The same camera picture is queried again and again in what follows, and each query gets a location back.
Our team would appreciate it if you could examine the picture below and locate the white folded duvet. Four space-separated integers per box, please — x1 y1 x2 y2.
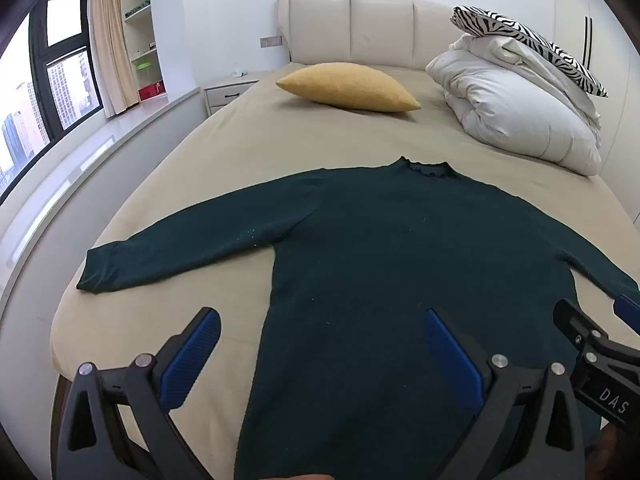
425 34 602 177

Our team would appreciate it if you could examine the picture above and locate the white window ledge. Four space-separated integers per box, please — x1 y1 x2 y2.
0 84 207 311

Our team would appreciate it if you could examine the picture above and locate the dark green sweater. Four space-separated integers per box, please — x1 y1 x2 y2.
76 156 640 480

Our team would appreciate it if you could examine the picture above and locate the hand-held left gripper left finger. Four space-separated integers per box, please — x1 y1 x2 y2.
54 306 222 480

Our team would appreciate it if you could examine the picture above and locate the white wall shelf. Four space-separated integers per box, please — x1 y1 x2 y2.
120 0 166 103

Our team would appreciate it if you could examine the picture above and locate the cream padded headboard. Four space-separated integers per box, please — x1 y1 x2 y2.
276 0 481 72

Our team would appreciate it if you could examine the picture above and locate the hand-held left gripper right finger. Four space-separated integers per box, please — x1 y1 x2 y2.
422 308 586 480

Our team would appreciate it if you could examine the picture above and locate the bed with beige sheet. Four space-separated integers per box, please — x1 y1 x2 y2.
49 62 640 480

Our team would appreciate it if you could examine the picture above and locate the black framed window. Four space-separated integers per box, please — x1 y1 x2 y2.
0 0 105 206

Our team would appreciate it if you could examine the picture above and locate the yellow pillow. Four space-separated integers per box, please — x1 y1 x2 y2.
275 62 422 112

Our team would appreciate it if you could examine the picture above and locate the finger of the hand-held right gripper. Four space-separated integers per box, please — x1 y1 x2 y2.
613 294 640 335
552 298 626 366

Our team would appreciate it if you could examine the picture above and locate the white nightstand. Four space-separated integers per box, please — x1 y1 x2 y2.
203 71 273 116

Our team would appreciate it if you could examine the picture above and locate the zebra print pillow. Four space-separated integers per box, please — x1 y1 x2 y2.
450 6 609 98

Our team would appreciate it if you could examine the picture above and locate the white wardrobe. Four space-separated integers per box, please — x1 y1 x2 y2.
552 0 640 226

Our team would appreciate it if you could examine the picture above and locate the beige curtain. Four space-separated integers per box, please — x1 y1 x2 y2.
88 0 140 116

